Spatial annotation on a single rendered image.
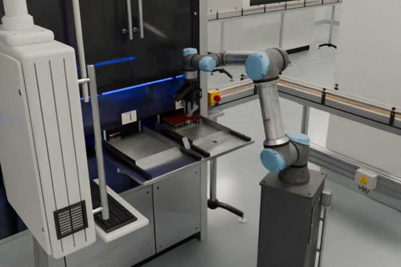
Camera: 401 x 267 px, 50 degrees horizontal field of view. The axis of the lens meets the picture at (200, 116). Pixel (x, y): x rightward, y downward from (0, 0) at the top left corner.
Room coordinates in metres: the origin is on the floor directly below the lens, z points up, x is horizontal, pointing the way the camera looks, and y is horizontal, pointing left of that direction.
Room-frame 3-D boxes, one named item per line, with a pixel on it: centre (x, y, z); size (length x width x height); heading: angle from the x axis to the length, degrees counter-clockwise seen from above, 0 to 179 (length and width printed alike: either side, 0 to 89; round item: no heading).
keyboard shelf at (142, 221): (1.57, 0.46, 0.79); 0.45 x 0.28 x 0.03; 39
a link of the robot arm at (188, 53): (2.19, 0.05, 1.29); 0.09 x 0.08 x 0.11; 43
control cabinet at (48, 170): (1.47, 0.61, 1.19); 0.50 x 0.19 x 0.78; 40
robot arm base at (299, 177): (1.84, -0.45, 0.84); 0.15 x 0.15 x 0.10
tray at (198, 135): (2.22, 0.05, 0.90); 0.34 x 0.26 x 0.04; 40
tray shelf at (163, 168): (2.06, 0.13, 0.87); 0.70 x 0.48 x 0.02; 130
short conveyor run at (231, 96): (2.76, -0.20, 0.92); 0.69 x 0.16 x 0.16; 130
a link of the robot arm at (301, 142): (1.84, -0.45, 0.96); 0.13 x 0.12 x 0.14; 133
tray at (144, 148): (2.00, 0.31, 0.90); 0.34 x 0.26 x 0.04; 40
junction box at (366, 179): (2.33, -1.01, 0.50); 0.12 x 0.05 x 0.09; 40
